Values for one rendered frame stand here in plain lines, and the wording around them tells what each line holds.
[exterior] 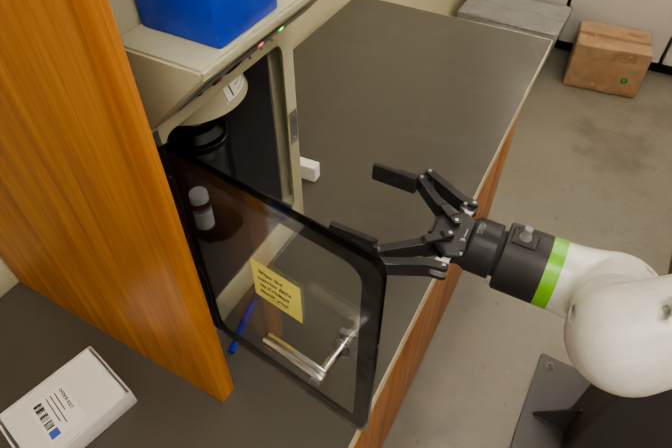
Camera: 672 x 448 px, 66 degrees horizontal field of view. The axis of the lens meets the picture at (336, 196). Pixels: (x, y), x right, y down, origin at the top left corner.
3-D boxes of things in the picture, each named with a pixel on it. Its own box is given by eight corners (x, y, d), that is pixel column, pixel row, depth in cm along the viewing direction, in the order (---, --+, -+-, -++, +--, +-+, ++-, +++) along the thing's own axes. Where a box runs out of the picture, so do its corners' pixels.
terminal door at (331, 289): (217, 322, 87) (159, 137, 58) (368, 431, 74) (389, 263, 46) (214, 325, 86) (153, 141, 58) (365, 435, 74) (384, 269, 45)
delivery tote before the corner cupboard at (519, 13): (447, 58, 334) (456, 10, 311) (469, 31, 359) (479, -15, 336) (540, 85, 313) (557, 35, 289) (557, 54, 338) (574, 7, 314)
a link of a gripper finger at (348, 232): (377, 253, 70) (374, 257, 69) (331, 234, 72) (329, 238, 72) (378, 239, 68) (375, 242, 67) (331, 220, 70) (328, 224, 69)
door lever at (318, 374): (288, 317, 65) (287, 306, 63) (350, 358, 61) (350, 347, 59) (260, 349, 62) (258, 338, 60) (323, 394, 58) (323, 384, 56)
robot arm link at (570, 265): (637, 336, 67) (673, 261, 64) (652, 382, 56) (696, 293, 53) (530, 293, 72) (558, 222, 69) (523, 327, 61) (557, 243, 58)
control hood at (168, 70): (134, 125, 57) (105, 42, 49) (291, 8, 76) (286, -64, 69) (217, 158, 53) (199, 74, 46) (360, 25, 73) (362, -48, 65)
